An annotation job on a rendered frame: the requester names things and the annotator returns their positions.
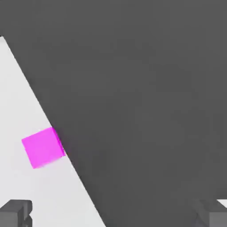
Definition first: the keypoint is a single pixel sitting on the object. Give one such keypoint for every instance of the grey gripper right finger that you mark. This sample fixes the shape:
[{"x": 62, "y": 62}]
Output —
[{"x": 214, "y": 216}]

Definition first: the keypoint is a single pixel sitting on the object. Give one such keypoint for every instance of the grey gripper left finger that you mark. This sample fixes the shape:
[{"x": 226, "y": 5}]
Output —
[{"x": 12, "y": 214}]

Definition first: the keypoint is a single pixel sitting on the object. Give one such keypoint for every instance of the small magenta cube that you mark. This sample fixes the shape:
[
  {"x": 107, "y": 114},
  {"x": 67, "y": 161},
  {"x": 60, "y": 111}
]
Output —
[{"x": 43, "y": 147}]

